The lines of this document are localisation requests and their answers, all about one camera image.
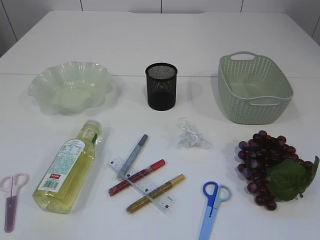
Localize yellow tea drink bottle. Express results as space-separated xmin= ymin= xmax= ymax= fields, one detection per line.
xmin=32 ymin=120 xmax=102 ymax=214

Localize purple artificial grape bunch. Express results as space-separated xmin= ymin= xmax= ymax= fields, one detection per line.
xmin=237 ymin=130 xmax=320 ymax=211

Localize silver glitter pen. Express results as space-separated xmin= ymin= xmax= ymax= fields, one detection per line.
xmin=116 ymin=134 xmax=148 ymax=179

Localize red glitter pen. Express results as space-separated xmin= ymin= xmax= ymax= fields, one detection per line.
xmin=108 ymin=159 xmax=166 ymax=197

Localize black mesh pen holder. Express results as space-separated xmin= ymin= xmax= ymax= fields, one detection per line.
xmin=145 ymin=62 xmax=178 ymax=111

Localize gold glitter pen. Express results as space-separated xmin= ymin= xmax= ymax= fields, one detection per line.
xmin=126 ymin=174 xmax=186 ymax=214

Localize clear plastic ruler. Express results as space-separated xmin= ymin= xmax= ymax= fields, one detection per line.
xmin=107 ymin=157 xmax=175 ymax=213

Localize green wavy plastic plate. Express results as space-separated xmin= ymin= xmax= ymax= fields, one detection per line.
xmin=28 ymin=61 xmax=113 ymax=115

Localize green woven plastic basket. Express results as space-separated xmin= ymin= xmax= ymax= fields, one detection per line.
xmin=218 ymin=51 xmax=294 ymax=125

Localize blue scissors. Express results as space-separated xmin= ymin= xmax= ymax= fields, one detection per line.
xmin=198 ymin=181 xmax=232 ymax=240

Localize pink scissors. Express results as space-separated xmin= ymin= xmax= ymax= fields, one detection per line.
xmin=0 ymin=172 xmax=29 ymax=233

